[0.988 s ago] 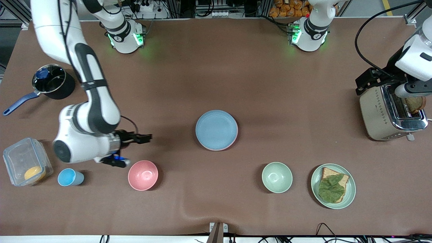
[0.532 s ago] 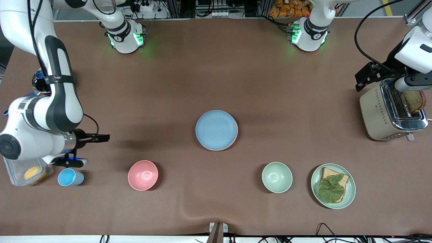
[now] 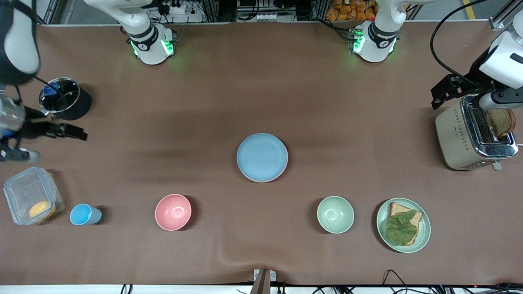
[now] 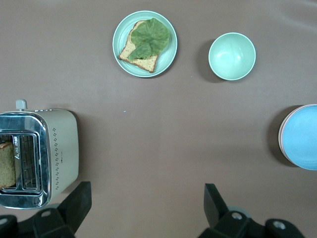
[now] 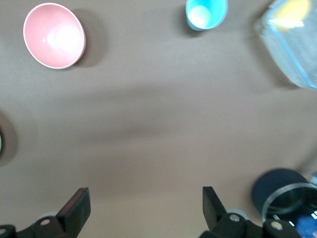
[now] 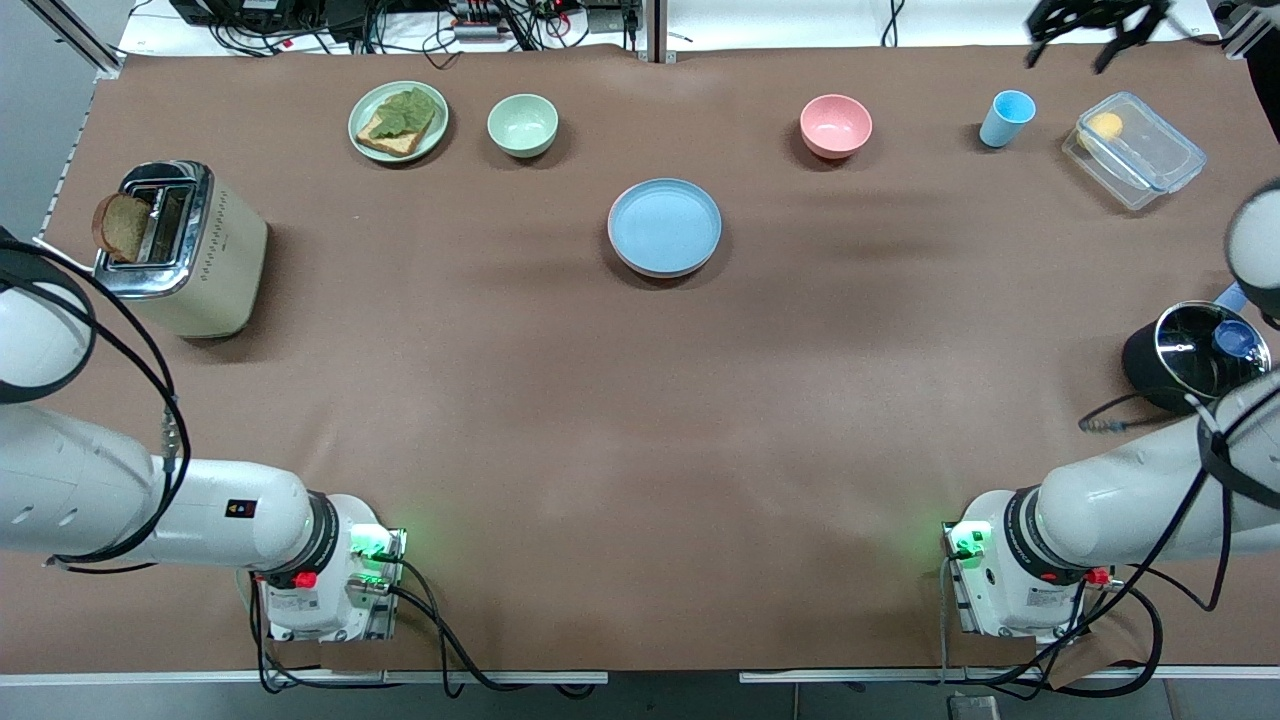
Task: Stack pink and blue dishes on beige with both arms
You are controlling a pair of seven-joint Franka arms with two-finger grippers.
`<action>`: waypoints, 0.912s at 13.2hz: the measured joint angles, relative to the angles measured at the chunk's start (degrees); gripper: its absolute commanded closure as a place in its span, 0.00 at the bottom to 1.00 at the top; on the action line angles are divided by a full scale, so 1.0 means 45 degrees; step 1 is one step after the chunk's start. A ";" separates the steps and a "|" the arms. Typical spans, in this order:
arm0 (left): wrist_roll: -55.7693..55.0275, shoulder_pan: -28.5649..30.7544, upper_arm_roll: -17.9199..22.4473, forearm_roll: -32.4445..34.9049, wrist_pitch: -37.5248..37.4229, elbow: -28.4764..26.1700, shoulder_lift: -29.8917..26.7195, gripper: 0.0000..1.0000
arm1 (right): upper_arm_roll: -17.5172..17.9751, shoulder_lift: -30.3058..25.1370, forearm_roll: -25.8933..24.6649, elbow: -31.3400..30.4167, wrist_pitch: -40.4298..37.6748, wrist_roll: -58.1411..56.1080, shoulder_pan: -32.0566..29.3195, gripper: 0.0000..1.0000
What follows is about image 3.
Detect blue plate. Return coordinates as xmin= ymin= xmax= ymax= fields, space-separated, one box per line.
xmin=237 ymin=133 xmax=288 ymax=181

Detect glass lid with blue knob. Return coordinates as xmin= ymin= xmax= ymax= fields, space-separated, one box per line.
xmin=39 ymin=78 xmax=80 ymax=114

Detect beige and chrome toaster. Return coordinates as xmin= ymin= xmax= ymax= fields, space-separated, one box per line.
xmin=435 ymin=94 xmax=519 ymax=171

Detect brown bread slice in toaster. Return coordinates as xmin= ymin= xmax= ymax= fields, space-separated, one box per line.
xmin=485 ymin=108 xmax=516 ymax=138

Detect clear container with blue seal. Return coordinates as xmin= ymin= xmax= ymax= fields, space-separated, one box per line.
xmin=3 ymin=166 xmax=65 ymax=226

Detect blue cup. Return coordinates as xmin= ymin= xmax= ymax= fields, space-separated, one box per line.
xmin=69 ymin=203 xmax=103 ymax=226

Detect yellow round food item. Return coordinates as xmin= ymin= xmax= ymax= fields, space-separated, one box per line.
xmin=29 ymin=201 xmax=56 ymax=220

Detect bread slice under lettuce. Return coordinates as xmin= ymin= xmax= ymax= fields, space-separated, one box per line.
xmin=386 ymin=202 xmax=423 ymax=246

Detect bag of orange buns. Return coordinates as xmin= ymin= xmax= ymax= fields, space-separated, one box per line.
xmin=326 ymin=0 xmax=378 ymax=22

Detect pink bowl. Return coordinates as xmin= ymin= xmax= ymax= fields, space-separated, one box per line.
xmin=155 ymin=194 xmax=192 ymax=231

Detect green plate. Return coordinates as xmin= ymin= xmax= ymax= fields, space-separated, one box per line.
xmin=376 ymin=198 xmax=431 ymax=253

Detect green lettuce leaf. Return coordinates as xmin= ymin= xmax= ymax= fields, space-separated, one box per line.
xmin=385 ymin=210 xmax=418 ymax=246

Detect green bowl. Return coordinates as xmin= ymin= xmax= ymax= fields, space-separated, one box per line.
xmin=317 ymin=196 xmax=355 ymax=234

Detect black pot with blue handle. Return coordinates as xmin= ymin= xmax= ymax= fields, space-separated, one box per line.
xmin=39 ymin=77 xmax=92 ymax=121

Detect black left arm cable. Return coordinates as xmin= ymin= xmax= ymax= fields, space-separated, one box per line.
xmin=430 ymin=0 xmax=491 ymax=84

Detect aluminium frame post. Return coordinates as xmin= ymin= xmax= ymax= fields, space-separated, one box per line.
xmin=43 ymin=0 xmax=62 ymax=25
xmin=489 ymin=0 xmax=523 ymax=31

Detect black looped cable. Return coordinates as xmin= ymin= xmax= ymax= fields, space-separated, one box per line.
xmin=382 ymin=269 xmax=411 ymax=294

